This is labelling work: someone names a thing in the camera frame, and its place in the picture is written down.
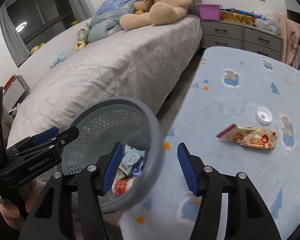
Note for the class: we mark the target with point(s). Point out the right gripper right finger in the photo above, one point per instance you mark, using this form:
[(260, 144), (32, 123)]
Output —
[(247, 217)]

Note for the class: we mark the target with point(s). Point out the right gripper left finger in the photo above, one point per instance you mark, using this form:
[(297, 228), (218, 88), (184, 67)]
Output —
[(51, 215)]

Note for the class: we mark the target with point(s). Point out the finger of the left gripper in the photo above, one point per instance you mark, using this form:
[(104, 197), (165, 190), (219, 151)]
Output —
[(25, 149), (44, 136)]

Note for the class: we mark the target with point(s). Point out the white blue mask package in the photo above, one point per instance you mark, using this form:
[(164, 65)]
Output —
[(131, 157)]

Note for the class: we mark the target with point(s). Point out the red white paper cup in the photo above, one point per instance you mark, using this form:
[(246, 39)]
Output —
[(121, 186)]

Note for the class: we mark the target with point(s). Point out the red gold snack wrapper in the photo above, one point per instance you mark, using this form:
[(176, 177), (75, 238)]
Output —
[(255, 137)]

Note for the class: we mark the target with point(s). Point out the grey perforated trash basket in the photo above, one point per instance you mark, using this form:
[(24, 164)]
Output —
[(105, 128)]

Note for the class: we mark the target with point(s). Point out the person's left hand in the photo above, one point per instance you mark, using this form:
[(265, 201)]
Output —
[(11, 213)]

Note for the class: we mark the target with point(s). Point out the white panel with red corner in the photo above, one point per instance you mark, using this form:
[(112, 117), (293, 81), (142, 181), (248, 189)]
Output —
[(15, 92)]

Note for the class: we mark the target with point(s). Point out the light blue plush toy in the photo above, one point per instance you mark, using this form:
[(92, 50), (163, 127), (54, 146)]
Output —
[(58, 59)]

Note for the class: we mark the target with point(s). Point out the grey curtain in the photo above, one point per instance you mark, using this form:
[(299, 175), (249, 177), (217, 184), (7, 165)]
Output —
[(17, 48)]

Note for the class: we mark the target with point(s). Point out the yellow plush toy on sill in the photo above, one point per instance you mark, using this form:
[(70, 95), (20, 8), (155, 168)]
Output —
[(36, 48)]

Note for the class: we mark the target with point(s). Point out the white bottle cap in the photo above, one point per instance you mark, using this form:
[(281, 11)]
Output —
[(264, 115)]

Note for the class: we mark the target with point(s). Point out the green hooded doll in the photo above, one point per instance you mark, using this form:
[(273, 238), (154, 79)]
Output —
[(82, 36)]

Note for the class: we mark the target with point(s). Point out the light blue patterned blanket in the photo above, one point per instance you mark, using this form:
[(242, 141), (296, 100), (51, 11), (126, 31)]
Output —
[(228, 88)]

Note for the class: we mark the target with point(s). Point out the bed with checkered sheet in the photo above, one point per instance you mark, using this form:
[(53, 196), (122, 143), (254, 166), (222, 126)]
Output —
[(144, 64)]

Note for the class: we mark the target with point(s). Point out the light blue folded quilt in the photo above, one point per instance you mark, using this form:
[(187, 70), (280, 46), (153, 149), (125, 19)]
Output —
[(107, 23)]

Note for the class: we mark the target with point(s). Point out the dark window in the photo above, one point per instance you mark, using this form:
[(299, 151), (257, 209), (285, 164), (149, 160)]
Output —
[(38, 21)]

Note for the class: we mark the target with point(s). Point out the blue patterned pillow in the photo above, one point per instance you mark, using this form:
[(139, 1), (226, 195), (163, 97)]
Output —
[(110, 5)]

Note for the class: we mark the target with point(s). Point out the large tan teddy bear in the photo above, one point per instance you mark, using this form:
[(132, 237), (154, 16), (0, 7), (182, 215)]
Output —
[(156, 12)]

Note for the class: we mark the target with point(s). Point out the grey drawer dresser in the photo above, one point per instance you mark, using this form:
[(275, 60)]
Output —
[(241, 36)]

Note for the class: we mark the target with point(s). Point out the purple plastic box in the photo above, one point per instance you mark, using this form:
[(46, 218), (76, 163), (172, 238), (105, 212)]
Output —
[(209, 12)]

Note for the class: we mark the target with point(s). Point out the pink cartoon boards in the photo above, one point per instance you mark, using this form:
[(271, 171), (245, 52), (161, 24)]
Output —
[(290, 33)]

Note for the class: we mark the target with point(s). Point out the clear plastic bag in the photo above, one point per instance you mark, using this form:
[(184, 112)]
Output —
[(268, 23)]

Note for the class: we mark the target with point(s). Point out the gold wrapped packages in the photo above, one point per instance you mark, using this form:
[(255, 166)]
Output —
[(239, 16)]

